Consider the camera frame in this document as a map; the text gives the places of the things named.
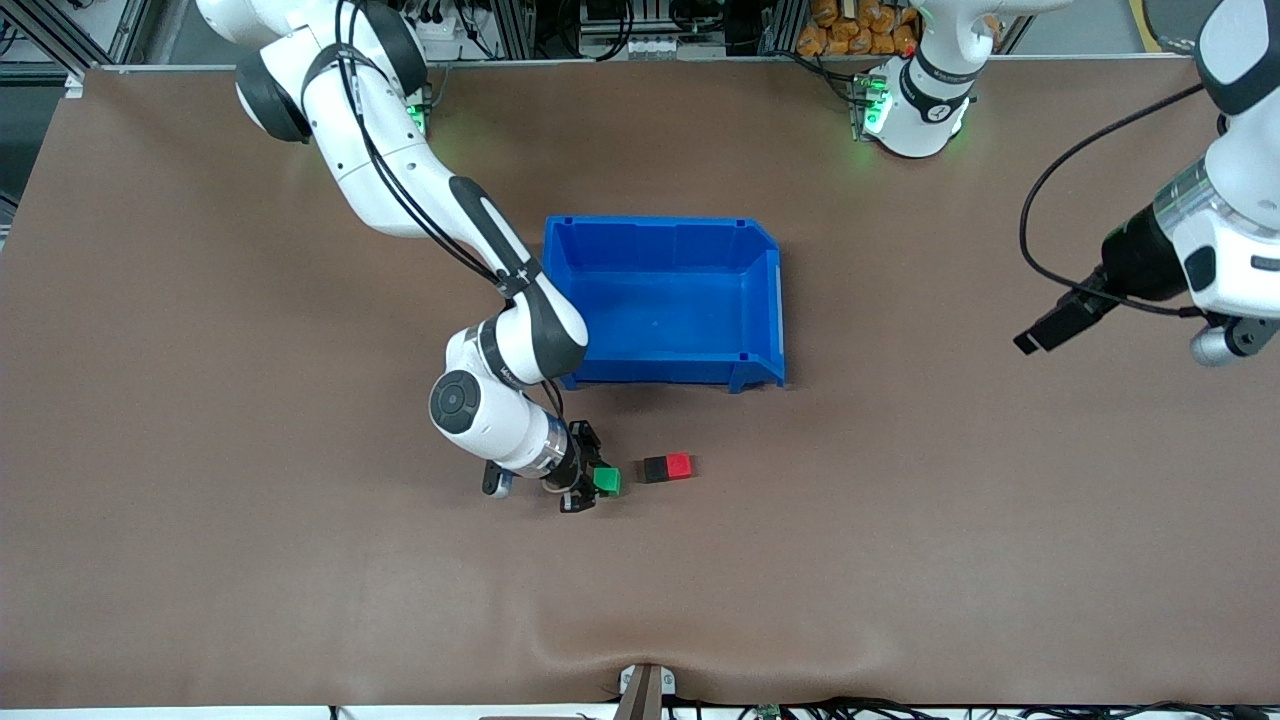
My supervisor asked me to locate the blue plastic bin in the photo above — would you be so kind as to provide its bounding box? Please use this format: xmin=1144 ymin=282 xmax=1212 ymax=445
xmin=532 ymin=215 xmax=787 ymax=393

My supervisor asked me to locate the brown table mat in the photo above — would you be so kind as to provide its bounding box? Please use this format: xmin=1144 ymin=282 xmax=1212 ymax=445
xmin=0 ymin=55 xmax=1280 ymax=709

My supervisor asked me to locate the orange mesh bag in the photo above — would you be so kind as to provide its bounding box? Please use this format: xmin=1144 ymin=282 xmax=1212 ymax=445
xmin=797 ymin=0 xmax=919 ymax=57

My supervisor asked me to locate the white power strip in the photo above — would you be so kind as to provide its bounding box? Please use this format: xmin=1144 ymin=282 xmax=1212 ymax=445
xmin=415 ymin=0 xmax=463 ymax=43

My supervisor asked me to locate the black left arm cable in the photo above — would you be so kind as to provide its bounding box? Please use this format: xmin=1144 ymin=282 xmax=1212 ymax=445
xmin=1018 ymin=82 xmax=1216 ymax=321

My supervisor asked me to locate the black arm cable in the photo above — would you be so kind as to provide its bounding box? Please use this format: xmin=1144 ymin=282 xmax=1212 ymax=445
xmin=1018 ymin=82 xmax=1216 ymax=321
xmin=330 ymin=0 xmax=566 ymax=421

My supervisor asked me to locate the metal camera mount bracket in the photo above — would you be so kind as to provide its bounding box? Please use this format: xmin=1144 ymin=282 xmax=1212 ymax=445
xmin=617 ymin=663 xmax=677 ymax=720

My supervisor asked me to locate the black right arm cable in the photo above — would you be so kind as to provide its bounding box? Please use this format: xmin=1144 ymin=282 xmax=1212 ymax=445
xmin=330 ymin=0 xmax=566 ymax=421

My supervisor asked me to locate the aluminium frame post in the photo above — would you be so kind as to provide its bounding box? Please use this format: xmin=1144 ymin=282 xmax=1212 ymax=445
xmin=490 ymin=0 xmax=536 ymax=61
xmin=760 ymin=0 xmax=806 ymax=56

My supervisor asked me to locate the aluminium frame rail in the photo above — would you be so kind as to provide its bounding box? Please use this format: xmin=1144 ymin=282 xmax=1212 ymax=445
xmin=0 ymin=0 xmax=191 ymax=76

